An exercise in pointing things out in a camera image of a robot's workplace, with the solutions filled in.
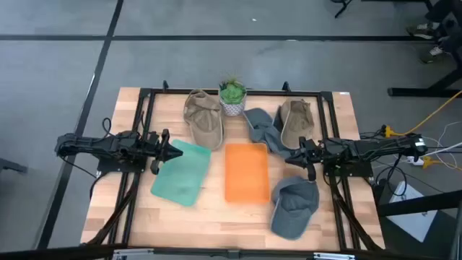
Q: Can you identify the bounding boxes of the potted green succulent plant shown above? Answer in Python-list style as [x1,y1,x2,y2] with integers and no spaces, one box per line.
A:
[218,74,248,117]

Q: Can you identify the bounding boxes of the yellow extension cable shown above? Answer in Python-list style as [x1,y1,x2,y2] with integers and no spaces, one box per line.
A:
[383,90,462,139]

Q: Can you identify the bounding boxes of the person's leg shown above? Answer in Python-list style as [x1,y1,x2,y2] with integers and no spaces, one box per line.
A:
[425,0,462,55]

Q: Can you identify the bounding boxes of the orange translucent plastic bin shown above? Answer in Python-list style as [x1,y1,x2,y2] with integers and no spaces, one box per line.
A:
[224,142,271,204]

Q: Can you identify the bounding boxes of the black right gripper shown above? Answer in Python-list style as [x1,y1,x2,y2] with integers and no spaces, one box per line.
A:
[284,136,326,181]

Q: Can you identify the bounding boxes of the grey baseball cap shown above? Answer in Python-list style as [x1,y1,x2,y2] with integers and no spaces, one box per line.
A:
[269,175,321,241]
[242,107,297,160]

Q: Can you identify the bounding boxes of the black crossbar silver brackets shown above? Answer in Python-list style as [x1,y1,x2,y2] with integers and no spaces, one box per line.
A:
[0,243,462,260]

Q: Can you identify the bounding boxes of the white cable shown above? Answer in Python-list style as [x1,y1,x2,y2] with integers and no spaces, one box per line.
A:
[422,142,462,157]

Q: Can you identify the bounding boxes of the black aluminium table frame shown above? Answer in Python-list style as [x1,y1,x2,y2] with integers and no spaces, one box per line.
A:
[81,79,387,254]

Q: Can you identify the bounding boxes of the black metal beam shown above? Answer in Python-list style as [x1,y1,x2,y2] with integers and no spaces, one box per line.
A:
[377,189,462,217]

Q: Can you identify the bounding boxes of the white box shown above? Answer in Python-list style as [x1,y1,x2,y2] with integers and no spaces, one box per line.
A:
[385,180,440,243]

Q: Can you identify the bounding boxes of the teal translucent plastic bin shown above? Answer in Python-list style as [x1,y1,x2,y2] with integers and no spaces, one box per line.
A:
[150,139,212,207]

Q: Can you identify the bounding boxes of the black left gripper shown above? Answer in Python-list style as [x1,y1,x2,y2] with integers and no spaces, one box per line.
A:
[145,129,184,175]

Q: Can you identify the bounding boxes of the black desk frame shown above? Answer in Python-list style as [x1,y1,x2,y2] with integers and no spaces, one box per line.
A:
[388,0,462,99]

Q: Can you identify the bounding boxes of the black chair leg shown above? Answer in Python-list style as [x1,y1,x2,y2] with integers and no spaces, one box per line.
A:
[330,0,357,19]

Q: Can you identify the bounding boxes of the tan baseball cap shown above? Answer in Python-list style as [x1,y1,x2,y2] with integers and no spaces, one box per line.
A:
[183,89,225,151]
[279,98,315,150]

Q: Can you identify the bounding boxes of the grey furniture foot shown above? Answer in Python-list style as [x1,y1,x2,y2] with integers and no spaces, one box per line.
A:
[0,157,29,175]

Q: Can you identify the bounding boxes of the person's shoe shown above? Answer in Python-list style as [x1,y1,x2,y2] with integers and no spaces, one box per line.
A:
[406,22,440,40]
[418,45,448,64]

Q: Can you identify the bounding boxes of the yellow cable connector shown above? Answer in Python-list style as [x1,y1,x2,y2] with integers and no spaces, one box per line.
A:
[421,155,440,170]

